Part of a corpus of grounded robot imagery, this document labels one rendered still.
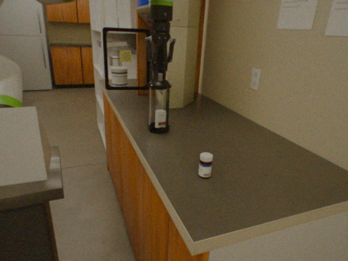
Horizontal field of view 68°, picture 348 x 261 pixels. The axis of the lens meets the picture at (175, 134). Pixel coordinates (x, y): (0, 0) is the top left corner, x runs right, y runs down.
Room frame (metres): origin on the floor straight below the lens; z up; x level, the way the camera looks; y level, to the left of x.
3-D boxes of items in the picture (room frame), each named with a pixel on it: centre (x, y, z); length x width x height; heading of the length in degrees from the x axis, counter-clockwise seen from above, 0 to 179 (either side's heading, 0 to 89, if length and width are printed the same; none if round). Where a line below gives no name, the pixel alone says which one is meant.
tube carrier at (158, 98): (1.17, 0.08, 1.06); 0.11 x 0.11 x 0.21
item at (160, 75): (1.17, 0.08, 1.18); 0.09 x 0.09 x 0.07
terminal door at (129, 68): (1.78, 0.35, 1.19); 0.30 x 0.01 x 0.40; 105
